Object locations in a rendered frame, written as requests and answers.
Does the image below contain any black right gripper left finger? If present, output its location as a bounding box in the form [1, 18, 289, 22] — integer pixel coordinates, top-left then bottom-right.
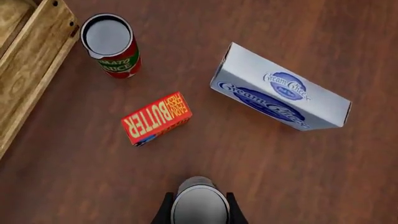
[150, 192, 177, 224]

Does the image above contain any grey alphabet soup tin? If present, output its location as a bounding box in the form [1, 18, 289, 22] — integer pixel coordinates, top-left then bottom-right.
[170, 175, 231, 224]

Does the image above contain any red tomato sauce tin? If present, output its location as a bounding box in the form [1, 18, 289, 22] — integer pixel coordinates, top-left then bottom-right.
[80, 13, 142, 79]

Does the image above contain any white cream cheese box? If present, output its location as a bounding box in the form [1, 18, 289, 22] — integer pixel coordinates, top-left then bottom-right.
[209, 41, 353, 132]

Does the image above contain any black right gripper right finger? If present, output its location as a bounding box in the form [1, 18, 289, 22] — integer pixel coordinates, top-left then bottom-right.
[226, 192, 251, 224]

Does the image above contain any red butter box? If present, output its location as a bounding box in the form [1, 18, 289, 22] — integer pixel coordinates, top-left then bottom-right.
[121, 91, 193, 148]

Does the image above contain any wooden slat tray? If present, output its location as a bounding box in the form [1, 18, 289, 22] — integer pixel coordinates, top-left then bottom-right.
[0, 0, 80, 161]

